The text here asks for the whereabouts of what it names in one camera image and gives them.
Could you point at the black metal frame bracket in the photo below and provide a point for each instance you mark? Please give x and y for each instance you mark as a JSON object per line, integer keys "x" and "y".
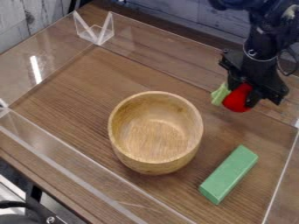
{"x": 36, "y": 210}

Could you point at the clear acrylic table barrier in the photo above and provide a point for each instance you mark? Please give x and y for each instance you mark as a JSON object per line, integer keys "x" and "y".
{"x": 61, "y": 84}

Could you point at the green rectangular block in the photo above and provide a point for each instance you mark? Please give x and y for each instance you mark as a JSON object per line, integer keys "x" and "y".
{"x": 229, "y": 172}

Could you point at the wooden bowl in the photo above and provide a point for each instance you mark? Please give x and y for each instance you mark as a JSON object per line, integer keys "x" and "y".
{"x": 155, "y": 131}

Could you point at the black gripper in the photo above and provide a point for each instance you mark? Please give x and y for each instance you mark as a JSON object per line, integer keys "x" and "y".
{"x": 259, "y": 73}

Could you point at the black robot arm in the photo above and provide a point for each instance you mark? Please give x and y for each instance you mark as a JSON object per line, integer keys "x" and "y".
{"x": 265, "y": 58}

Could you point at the red plush tomato toy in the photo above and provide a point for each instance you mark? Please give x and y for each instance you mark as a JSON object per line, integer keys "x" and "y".
{"x": 231, "y": 99}

